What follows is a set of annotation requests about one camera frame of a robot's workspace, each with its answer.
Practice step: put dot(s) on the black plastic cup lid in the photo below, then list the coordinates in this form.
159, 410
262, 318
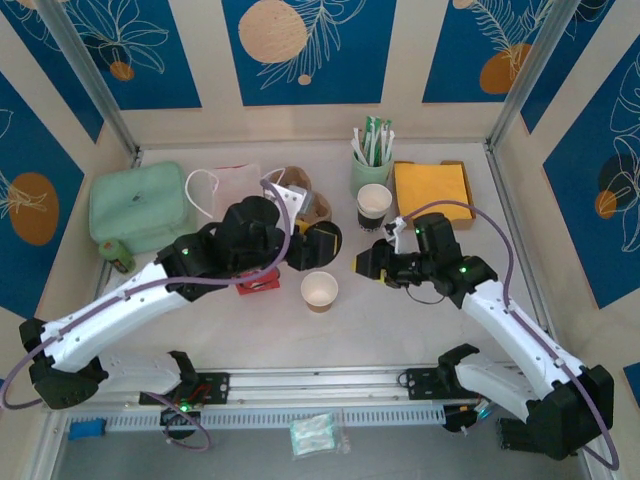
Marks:
334, 259

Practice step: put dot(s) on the brown paper cup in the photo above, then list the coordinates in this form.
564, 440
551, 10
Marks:
319, 290

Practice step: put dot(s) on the paper cup with black sleeve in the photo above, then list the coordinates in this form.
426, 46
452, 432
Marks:
372, 220

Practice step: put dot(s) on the red white paper bag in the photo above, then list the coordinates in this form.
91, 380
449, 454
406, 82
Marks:
235, 185

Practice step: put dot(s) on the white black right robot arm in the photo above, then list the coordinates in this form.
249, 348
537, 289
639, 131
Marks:
500, 320

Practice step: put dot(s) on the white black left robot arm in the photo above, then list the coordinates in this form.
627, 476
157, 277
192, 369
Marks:
100, 320

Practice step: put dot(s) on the cardboard cup carrier stack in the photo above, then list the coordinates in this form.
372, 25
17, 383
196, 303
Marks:
324, 212

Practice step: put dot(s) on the brown cardboard napkin tray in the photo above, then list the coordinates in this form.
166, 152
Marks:
462, 225

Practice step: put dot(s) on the yellow paper napkin stack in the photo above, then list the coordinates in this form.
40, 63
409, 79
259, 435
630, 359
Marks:
430, 185

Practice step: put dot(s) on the mint green holder cup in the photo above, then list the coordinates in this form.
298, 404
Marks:
370, 172

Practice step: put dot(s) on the white paper wrapped straw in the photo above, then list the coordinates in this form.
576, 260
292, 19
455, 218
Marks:
357, 145
390, 145

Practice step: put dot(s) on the green paper stick packet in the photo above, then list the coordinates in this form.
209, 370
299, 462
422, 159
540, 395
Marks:
370, 135
382, 135

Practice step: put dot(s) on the mint green fabric lunch bag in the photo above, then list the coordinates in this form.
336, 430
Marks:
135, 200

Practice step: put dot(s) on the small green bottle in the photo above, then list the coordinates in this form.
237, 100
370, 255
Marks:
116, 255

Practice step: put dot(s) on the small electronics board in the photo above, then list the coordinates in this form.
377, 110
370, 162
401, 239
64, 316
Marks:
180, 415
457, 422

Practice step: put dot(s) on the small clear plastic bag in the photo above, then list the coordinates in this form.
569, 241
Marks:
344, 442

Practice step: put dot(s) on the plastic bag of green packets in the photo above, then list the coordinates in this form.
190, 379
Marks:
312, 436

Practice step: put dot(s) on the black ribbed block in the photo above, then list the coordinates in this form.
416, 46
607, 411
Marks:
512, 435

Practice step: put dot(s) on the small blue plastic object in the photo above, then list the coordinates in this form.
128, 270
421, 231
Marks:
85, 430

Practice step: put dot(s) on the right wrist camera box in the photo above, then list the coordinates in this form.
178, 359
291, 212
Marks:
398, 231

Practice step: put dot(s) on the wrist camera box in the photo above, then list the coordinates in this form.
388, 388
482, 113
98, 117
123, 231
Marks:
292, 200
398, 231

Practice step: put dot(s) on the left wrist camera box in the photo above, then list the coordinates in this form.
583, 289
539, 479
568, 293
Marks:
292, 200

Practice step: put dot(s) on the aluminium table side rail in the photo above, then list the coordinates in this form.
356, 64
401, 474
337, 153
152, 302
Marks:
500, 175

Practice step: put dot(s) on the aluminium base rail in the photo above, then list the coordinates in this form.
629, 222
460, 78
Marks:
325, 387

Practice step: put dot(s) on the aluminium frame post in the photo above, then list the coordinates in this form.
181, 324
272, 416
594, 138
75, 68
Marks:
91, 75
530, 75

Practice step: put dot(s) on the aluminium frame strut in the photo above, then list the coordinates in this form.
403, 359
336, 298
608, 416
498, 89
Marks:
47, 450

